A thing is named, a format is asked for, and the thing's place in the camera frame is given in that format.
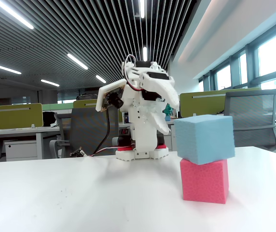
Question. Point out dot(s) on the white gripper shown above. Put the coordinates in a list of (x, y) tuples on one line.
[(152, 94)]

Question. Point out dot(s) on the blue foam cube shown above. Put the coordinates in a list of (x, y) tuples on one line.
[(204, 139)]

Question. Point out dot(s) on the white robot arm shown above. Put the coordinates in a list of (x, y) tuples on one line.
[(142, 139)]

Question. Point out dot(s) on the red foam cube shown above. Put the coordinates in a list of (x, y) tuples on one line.
[(204, 181)]

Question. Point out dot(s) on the teal figurine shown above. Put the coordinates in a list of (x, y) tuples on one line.
[(169, 111)]

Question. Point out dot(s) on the white ceiling strip light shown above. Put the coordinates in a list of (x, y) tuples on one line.
[(142, 8), (145, 54), (100, 79), (77, 61), (3, 67), (15, 15), (50, 82)]

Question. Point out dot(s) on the narrow olive green desk divider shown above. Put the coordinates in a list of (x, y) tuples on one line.
[(85, 104)]

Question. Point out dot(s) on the dark grey office chair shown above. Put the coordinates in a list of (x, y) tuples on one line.
[(85, 131)]

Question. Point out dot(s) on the grey mesh office chair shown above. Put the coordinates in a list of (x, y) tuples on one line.
[(253, 106)]

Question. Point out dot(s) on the small black circuit board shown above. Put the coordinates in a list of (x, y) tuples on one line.
[(77, 152)]

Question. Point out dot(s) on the black bag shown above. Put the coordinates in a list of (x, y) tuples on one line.
[(48, 119)]

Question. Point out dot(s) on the white drawer cabinet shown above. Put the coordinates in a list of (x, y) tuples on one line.
[(19, 149)]

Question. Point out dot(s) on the wide olive green desk divider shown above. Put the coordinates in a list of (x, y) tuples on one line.
[(12, 118)]

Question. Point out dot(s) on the olive divider with white rail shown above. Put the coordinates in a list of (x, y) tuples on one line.
[(200, 106)]

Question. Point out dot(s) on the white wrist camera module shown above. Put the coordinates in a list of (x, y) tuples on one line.
[(109, 96)]

